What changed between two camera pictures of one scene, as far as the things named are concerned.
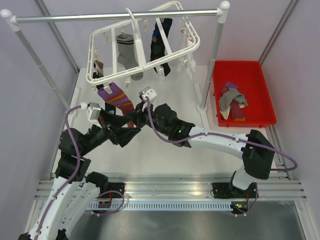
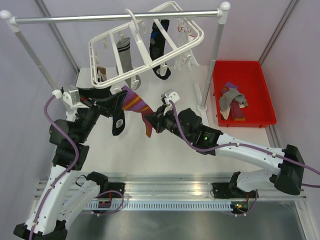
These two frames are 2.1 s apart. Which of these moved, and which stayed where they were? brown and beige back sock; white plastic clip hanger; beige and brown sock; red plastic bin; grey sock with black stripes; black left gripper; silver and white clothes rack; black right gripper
Moved: black right gripper; brown and beige back sock; black left gripper; white plastic clip hanger
Stayed: red plastic bin; grey sock with black stripes; silver and white clothes rack; beige and brown sock
